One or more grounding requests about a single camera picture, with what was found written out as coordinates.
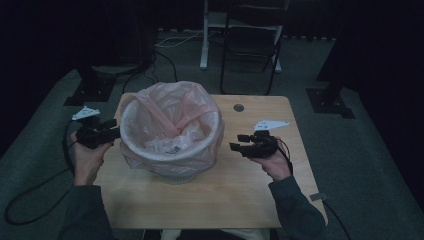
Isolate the black floor cable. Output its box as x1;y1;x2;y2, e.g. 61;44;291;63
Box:
121;49;180;95

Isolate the black cable under tape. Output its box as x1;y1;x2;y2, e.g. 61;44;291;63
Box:
322;199;353;240

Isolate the black folding chair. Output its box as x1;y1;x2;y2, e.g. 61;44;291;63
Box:
219;0;292;97

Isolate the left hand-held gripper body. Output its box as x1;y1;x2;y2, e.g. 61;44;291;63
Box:
71;105;113;150

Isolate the black stand with base plate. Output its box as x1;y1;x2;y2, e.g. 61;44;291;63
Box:
63;19;158;108
305;29;357;120

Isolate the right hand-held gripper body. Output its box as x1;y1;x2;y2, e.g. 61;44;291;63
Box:
247;119;291;159

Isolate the white metal desk frame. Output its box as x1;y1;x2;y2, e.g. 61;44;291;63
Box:
199;0;285;74

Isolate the person's left hand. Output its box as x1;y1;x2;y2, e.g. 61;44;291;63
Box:
67;131;115;186

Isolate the white trash bin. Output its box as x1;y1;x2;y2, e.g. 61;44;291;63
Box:
120;99;222;185

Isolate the crumpled clear plastic wrapper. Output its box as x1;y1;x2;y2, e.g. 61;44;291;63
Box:
144;121;205;155

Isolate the person's right hand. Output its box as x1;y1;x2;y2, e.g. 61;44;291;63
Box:
249;145;294;183

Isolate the bin with pink bag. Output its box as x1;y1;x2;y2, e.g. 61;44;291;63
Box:
118;80;226;178

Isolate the white floor cable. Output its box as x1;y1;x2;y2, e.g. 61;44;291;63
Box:
154;29;205;49

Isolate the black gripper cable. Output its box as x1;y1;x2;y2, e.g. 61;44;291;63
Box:
3;119;80;226
275;135;295;176

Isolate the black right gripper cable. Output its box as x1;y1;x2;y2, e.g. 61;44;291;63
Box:
275;135;295;176

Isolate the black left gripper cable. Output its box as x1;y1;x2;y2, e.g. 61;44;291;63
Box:
3;119;80;226

